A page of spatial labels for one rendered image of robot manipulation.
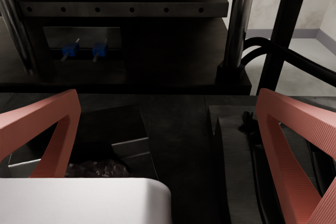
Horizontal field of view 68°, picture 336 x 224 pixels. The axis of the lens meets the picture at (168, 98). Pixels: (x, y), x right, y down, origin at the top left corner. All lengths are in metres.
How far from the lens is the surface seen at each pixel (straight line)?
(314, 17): 3.58
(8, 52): 1.31
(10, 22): 0.99
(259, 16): 3.30
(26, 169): 0.55
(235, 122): 0.52
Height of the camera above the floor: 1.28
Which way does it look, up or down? 37 degrees down
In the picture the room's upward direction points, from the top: straight up
